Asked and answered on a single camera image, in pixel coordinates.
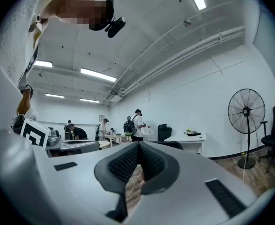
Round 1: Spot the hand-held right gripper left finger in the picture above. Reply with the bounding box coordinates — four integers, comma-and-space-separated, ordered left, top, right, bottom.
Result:
33, 141, 140, 225

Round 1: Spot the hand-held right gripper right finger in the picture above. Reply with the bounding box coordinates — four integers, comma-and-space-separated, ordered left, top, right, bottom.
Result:
132, 141, 275, 225

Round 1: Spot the person's head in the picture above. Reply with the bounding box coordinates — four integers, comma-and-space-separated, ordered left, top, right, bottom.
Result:
43, 0, 115, 31

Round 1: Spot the white ceiling air conditioner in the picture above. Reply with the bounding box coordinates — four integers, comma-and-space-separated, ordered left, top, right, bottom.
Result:
108, 94, 123, 104

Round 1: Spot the white fan cable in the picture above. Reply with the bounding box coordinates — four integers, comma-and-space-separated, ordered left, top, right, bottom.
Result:
241, 152, 248, 182

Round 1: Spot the white desk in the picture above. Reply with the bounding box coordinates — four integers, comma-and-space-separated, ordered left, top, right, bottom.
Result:
164, 132, 208, 156

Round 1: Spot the person's white knit top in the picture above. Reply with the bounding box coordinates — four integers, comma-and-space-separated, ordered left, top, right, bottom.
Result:
0, 0, 58, 90

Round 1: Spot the black highback office chair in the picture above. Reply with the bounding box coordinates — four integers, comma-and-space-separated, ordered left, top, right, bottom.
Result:
259, 95, 275, 173
157, 124, 172, 142

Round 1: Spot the black green backpack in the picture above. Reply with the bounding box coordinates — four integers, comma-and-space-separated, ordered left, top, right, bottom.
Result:
123, 116, 137, 137

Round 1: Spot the white water dispenser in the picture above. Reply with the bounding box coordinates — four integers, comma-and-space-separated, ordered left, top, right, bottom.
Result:
143, 123, 159, 142

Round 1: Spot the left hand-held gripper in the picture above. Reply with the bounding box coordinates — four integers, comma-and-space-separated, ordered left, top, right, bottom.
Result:
20, 118, 100, 152

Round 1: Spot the black mesh office chair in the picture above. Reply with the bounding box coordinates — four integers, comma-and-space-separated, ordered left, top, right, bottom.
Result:
151, 141, 184, 151

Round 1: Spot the white ceiling pipe bundle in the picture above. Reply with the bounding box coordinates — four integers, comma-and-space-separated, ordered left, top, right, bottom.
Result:
103, 26, 245, 100

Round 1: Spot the black pedestal fan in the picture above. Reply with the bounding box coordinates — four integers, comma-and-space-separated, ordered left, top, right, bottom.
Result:
228, 88, 266, 170

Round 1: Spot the light wooden table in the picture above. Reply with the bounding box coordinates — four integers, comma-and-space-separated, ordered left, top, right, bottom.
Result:
105, 134, 128, 147

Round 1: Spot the black head-mounted camera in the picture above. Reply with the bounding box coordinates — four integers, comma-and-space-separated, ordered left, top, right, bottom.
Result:
104, 16, 126, 38

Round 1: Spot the beige round table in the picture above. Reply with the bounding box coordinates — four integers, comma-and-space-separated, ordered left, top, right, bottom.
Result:
97, 141, 111, 150

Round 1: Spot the black lanyard strap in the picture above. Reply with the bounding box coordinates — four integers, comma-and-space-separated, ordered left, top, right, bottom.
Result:
17, 43, 40, 90

